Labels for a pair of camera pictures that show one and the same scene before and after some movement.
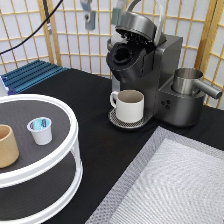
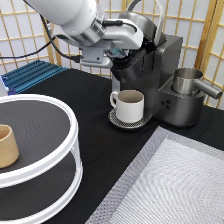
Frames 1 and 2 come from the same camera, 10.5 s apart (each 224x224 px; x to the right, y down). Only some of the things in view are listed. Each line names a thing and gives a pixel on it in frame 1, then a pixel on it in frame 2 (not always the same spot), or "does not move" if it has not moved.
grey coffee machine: x=138 y=58 does not move
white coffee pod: x=41 y=128 → x=116 y=51
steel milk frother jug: x=186 y=82 does not move
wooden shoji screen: x=66 y=43 does not move
